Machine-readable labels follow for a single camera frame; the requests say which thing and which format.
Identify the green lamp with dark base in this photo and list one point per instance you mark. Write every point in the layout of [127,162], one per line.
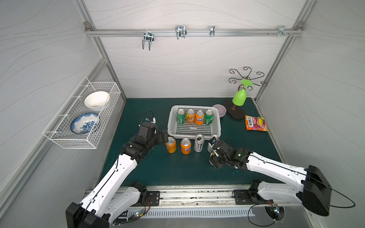
[233,107]

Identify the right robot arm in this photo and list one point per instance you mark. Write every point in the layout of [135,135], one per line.
[307,186]

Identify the orange soda can yellow band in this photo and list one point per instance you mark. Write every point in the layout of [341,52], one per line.
[171,145]

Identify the metal hook middle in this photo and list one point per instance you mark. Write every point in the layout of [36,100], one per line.
[181,31]

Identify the blue patterned plate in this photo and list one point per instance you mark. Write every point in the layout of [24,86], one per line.
[85,123]

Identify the white wire wall basket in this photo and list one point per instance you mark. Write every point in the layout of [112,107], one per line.
[58,130]

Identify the black scroll wall hook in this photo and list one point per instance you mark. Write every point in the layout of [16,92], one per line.
[248,70]

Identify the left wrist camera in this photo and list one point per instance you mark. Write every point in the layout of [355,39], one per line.
[148,127]

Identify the purple bowl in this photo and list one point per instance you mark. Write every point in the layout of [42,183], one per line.
[221,109]

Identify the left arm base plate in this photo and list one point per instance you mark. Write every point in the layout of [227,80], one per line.
[149,198]

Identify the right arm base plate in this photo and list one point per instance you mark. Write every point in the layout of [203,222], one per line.
[248,197]

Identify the white Monster can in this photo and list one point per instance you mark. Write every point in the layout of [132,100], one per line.
[211,142]
[199,143]

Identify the orange Fanta can back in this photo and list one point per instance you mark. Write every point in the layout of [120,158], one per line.
[199,117]

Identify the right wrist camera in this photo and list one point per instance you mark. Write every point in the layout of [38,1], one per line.
[216,147]

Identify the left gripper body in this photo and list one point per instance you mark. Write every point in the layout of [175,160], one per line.
[164,137]

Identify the metal hook right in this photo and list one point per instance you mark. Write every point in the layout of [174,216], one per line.
[281,33]

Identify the metal rail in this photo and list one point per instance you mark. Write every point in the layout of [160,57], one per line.
[165,33]

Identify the double metal hook left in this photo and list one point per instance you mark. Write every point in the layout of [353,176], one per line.
[148,38]

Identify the small metal hook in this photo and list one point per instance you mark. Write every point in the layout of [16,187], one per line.
[212,31]

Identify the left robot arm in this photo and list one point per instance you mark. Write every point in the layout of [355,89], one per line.
[100,208]

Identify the white bowl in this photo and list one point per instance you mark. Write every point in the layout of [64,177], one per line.
[96,100]

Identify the orange Fanta can front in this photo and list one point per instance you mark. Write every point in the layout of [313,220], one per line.
[186,146]

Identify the green Sprite can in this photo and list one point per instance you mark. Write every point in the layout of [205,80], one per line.
[208,117]
[180,116]

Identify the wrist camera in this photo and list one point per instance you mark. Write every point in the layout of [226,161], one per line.
[148,127]
[216,147]

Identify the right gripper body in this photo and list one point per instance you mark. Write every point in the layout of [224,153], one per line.
[218,147]

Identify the Fox's candy bag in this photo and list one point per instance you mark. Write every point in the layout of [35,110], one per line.
[256,124]

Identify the white perforated plastic basket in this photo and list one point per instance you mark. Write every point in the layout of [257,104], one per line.
[191,130]

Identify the orange soda can back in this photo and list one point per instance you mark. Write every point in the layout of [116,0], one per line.
[190,116]

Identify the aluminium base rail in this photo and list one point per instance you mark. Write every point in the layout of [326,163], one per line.
[204,196]

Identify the orange fanta can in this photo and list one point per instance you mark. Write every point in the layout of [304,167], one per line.
[186,146]
[199,117]

